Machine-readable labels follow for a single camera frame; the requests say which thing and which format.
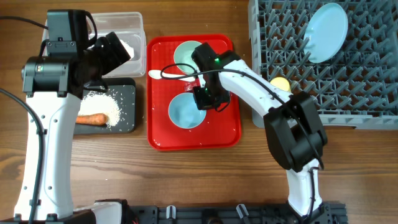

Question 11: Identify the grey dishwasher rack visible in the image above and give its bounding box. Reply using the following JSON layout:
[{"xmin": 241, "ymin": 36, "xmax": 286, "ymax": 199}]
[{"xmin": 248, "ymin": 0, "xmax": 397, "ymax": 129}]

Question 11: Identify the light blue bowl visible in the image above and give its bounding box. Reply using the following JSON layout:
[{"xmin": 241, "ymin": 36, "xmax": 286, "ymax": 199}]
[{"xmin": 168, "ymin": 92, "xmax": 206, "ymax": 129}]

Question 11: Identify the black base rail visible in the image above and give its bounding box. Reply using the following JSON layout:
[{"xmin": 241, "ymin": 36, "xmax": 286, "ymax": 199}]
[{"xmin": 130, "ymin": 202, "xmax": 349, "ymax": 224}]

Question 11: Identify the white napkin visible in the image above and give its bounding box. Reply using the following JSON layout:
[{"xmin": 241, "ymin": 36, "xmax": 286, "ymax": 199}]
[{"xmin": 120, "ymin": 40, "xmax": 134, "ymax": 60}]

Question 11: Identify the red plastic tray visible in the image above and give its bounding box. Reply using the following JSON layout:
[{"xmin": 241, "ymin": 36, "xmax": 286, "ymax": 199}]
[{"xmin": 147, "ymin": 34, "xmax": 241, "ymax": 151}]

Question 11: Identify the yellow cup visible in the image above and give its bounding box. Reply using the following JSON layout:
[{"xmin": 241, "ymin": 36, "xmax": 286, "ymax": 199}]
[{"xmin": 270, "ymin": 77, "xmax": 291, "ymax": 92}]

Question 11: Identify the green bowl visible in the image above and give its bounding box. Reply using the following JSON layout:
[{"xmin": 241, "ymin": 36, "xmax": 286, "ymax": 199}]
[{"xmin": 174, "ymin": 40, "xmax": 201, "ymax": 75}]

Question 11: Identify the white rice pile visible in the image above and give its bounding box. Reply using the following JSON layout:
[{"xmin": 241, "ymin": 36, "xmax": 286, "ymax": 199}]
[{"xmin": 78, "ymin": 92, "xmax": 121, "ymax": 128}]

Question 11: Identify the white plastic spoon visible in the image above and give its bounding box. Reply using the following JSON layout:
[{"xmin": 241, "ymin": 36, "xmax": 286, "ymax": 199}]
[{"xmin": 148, "ymin": 70, "xmax": 195, "ymax": 82}]

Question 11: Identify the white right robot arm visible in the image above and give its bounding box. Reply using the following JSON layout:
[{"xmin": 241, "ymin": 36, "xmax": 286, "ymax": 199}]
[{"xmin": 173, "ymin": 42, "xmax": 332, "ymax": 223}]

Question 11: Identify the red snack wrapper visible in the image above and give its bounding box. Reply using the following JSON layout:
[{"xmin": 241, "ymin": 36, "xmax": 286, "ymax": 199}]
[{"xmin": 184, "ymin": 82, "xmax": 201, "ymax": 92}]

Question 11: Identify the black tray bin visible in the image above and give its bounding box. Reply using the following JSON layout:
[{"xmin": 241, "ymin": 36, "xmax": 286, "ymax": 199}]
[{"xmin": 74, "ymin": 78, "xmax": 136, "ymax": 135}]

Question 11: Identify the orange carrot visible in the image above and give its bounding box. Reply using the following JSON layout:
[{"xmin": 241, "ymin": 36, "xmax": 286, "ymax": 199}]
[{"xmin": 76, "ymin": 113, "xmax": 108, "ymax": 126}]

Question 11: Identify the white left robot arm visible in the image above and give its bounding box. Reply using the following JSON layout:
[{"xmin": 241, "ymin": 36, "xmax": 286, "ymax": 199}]
[{"xmin": 7, "ymin": 32, "xmax": 134, "ymax": 223}]

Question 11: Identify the light blue plate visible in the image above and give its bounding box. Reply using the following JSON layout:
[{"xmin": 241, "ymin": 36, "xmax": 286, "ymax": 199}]
[{"xmin": 303, "ymin": 3, "xmax": 348, "ymax": 63}]

